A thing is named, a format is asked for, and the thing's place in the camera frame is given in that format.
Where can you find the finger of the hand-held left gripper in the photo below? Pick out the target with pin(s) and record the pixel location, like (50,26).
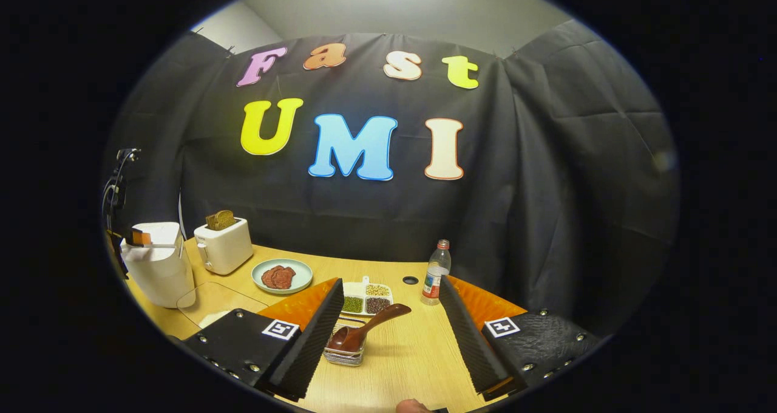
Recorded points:
(141,238)

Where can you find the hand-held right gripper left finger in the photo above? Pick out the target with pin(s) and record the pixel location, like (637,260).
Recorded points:
(312,346)

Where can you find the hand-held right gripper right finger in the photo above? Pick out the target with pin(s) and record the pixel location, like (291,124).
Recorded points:
(470,346)

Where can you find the clear square chopstick holder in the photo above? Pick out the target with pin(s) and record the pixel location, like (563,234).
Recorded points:
(345,357)

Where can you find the white rice cooker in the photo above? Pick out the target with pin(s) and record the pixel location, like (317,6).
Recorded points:
(158,273)

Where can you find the brown wooden spoon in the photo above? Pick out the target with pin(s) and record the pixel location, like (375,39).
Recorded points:
(370,325)

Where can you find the clear rice container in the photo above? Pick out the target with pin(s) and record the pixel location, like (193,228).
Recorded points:
(212,297)

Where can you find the white divided bean dish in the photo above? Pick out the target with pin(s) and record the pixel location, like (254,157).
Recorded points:
(367,297)

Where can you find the pale green plate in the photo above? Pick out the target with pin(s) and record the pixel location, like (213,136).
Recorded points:
(301,273)

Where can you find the clear plastic water bottle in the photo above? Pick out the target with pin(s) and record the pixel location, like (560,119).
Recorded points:
(436,276)

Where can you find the brown toast slice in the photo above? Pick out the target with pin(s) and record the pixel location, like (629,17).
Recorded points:
(221,220)

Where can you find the white toaster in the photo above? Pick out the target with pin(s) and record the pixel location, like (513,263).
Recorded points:
(224,249)

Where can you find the black backdrop cloth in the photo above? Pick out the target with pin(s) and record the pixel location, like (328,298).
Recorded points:
(534,188)

